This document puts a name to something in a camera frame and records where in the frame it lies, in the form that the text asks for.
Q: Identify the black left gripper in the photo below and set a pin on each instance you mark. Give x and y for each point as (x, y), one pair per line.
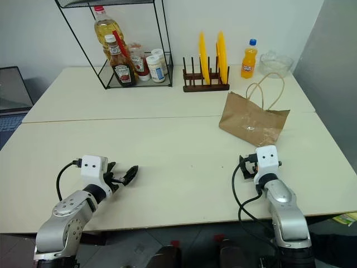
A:
(113, 180)

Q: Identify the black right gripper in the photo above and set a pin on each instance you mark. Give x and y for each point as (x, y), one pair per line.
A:
(251, 164)

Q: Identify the brown paper bag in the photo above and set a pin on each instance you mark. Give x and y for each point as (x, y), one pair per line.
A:
(251, 120)

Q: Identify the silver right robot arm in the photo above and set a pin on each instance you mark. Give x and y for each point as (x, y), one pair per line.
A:
(284, 201)

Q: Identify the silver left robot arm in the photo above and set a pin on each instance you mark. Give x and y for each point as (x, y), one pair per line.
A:
(69, 206)

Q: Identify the red floor marker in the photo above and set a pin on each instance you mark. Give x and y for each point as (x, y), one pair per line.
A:
(174, 243)
(218, 238)

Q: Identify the dark rounded shape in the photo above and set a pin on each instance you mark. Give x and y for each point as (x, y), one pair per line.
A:
(167, 257)
(235, 257)

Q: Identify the dark wooden plate rack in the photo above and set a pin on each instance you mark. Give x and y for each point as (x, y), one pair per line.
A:
(206, 88)

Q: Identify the Heinz ketchup glass bottle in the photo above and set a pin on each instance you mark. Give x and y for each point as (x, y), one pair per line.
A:
(122, 72)

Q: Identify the red ketchup squeeze bottle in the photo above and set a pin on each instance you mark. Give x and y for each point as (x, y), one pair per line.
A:
(138, 65)

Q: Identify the white jar blue label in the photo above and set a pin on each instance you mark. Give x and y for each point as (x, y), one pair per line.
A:
(155, 69)
(160, 53)

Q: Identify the orange soda bottle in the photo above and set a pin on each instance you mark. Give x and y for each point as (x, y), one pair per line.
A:
(249, 61)

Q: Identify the clear glass bowl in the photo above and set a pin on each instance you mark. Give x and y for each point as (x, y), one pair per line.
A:
(276, 65)

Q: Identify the yellow green packet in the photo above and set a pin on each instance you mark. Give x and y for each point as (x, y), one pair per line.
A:
(347, 218)

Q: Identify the yellow plate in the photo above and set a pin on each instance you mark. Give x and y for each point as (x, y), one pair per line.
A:
(203, 56)
(221, 56)

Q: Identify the grey laptop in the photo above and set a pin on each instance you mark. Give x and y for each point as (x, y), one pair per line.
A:
(14, 89)

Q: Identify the cooking oil bottle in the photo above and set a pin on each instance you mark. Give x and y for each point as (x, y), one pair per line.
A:
(104, 30)

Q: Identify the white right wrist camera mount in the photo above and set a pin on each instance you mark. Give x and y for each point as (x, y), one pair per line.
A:
(266, 159)

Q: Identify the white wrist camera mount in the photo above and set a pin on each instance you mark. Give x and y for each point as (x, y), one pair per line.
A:
(92, 167)
(266, 159)

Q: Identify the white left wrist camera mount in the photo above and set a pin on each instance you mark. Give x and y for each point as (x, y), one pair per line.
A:
(92, 167)

